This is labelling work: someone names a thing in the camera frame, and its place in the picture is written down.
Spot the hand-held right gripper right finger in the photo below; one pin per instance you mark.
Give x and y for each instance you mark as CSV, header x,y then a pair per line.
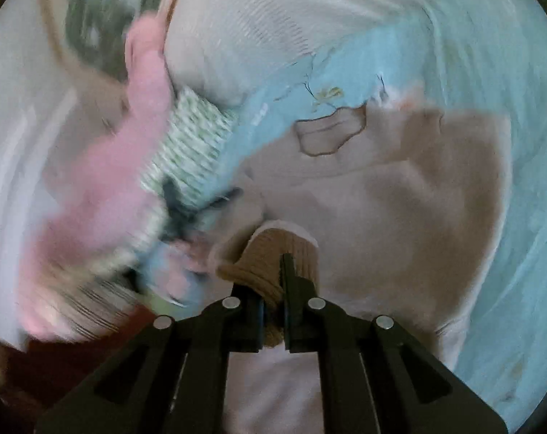
x,y
296,309

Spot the beige knit sweater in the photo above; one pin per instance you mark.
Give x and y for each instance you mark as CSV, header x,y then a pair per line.
x,y
391,217

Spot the light blue floral bed sheet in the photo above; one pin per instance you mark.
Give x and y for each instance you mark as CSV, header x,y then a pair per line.
x,y
519,280

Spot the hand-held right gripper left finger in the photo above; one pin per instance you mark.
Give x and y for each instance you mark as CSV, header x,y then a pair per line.
x,y
247,321

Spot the green checkered pillow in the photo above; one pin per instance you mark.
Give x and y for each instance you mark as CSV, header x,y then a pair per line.
x,y
194,153

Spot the large striped pillow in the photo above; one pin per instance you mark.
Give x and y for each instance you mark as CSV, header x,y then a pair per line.
x,y
278,22

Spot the framed landscape picture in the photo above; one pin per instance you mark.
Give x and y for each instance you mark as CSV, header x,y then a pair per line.
x,y
101,18

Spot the pink quilt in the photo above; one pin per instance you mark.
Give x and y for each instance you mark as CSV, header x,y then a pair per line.
x,y
104,190

